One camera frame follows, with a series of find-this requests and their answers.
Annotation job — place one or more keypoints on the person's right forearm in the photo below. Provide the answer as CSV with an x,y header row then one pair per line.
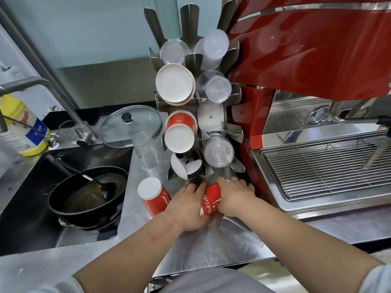
x,y
299,250

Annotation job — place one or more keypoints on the person's left fingers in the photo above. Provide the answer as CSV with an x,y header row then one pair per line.
x,y
194,190

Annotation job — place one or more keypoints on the clear plastic cup stack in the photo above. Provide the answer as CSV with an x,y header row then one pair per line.
x,y
146,152
174,51
217,87

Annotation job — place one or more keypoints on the yellow detergent bottle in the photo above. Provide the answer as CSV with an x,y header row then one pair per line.
x,y
21,125

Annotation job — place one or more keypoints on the stainless steel faucet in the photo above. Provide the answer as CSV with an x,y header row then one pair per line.
x,y
58,97

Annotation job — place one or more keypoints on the red espresso machine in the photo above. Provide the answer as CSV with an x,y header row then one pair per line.
x,y
308,42

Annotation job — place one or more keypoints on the person's left forearm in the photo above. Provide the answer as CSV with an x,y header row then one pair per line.
x,y
128,253

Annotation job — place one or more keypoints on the glass pot lid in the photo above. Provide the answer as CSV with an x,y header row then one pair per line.
x,y
129,128

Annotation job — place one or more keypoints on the stainless steel sink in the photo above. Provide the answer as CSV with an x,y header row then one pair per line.
x,y
27,216

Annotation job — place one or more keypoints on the black and white lid stack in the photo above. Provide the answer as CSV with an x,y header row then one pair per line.
x,y
186,166

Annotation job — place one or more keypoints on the black frying pan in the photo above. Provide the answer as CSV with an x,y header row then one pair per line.
x,y
76,207

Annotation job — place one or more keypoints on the white wall socket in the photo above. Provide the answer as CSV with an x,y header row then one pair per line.
x,y
9,72

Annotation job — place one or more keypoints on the frosted plastic cup stack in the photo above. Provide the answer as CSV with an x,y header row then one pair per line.
x,y
213,47

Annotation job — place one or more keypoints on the person's right fingers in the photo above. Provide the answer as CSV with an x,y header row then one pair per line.
x,y
235,183

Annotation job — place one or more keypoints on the person's grey clothing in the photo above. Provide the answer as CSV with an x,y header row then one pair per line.
x,y
213,282

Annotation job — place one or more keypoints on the person's left hand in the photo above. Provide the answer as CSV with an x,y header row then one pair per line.
x,y
186,210

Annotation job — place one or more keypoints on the person's right hand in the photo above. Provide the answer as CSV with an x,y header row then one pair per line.
x,y
236,198

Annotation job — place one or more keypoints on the black ladle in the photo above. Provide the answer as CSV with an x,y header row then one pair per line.
x,y
104,190

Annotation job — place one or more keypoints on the steel steam wand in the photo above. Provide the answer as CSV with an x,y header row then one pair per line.
x,y
377,154

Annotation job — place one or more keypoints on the red paper cup stack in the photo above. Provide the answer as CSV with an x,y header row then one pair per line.
x,y
210,200
180,131
152,196

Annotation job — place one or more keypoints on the stainless steel cup dispenser rack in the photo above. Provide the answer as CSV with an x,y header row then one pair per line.
x,y
213,117

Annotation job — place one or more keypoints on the clear plastic lid stack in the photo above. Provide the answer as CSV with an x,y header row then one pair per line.
x,y
218,151

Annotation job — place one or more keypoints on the white paper bowl stack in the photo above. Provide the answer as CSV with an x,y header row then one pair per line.
x,y
174,83

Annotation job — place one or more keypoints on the round pressure gauge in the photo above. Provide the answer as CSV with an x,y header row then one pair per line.
x,y
317,116

